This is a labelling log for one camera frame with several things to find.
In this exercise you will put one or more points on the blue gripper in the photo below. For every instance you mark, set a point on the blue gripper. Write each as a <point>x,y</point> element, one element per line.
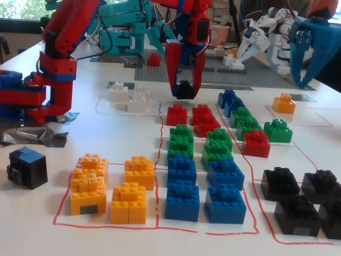
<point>303,38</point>

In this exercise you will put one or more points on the red and blue gripper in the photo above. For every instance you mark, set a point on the red and blue gripper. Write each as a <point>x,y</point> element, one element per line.
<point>179,54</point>

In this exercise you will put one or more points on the small black lego block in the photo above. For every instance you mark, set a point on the small black lego block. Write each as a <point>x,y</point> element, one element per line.
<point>186,90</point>

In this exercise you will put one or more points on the small orange lego block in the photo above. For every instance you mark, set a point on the small orange lego block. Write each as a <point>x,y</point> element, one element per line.
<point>283,105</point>

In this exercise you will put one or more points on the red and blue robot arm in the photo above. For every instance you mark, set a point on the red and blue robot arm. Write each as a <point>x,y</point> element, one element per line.
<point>61,88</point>

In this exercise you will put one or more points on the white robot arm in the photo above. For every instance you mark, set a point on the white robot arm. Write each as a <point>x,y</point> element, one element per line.
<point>274,40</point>

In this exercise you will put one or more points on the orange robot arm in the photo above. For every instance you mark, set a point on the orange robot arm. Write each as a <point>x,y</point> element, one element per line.
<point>319,8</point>

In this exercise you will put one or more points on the tiny orange lego block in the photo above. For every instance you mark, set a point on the tiny orange lego block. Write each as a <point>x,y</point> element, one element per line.
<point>233,52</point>

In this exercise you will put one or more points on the small white lego block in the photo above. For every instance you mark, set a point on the small white lego block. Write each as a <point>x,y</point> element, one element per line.
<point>228,60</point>
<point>238,64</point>

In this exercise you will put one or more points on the small red lego block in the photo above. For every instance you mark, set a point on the small red lego block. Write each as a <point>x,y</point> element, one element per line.
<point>153,60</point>

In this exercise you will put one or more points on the small cream lego block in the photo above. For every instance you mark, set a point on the small cream lego block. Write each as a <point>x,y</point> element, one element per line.
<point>219,51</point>

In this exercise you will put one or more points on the grey tape marker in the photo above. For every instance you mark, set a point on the grey tape marker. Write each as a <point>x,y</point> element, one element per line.
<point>306,98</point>
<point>130,86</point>

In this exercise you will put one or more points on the blue lego block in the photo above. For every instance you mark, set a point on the blue lego block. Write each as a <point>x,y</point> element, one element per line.
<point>225,208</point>
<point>182,170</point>
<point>226,97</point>
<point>226,174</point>
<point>234,106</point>
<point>182,205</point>

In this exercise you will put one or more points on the green lego block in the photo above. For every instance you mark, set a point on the green lego block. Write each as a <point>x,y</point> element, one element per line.
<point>180,149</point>
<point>182,132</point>
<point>278,132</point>
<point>215,156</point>
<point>239,116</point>
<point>247,128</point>
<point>219,136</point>

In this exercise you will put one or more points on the orange lego block grey window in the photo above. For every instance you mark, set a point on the orange lego block grey window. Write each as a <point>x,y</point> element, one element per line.
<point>88,197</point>

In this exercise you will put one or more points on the dark grey lego strip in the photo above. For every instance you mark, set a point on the dark grey lego strip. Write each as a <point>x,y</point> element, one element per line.
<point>231,70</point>
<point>209,70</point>

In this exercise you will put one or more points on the grey lego baseplate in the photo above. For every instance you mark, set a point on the grey lego baseplate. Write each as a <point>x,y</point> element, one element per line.
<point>261,74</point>

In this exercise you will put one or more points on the dotted paper cup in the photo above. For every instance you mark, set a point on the dotted paper cup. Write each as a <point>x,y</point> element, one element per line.
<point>221,36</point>

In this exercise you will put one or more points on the black tripod stand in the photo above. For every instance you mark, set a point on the black tripod stand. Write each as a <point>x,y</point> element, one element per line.
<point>234,16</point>

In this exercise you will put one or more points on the grey tape sheet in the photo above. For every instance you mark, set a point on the grey tape sheet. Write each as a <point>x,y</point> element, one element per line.
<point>128,62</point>

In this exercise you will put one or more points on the small silver tape piece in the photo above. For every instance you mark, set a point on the small silver tape piece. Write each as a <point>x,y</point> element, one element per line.
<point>69,117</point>

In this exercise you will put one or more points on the black chair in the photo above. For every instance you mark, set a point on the black chair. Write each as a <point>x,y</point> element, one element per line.
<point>4,42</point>

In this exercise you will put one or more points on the large black lego cube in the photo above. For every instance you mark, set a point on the large black lego cube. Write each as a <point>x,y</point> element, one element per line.
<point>29,170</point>

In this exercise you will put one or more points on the crumpled silver duct tape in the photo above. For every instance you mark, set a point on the crumpled silver duct tape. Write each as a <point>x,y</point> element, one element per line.
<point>32,137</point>

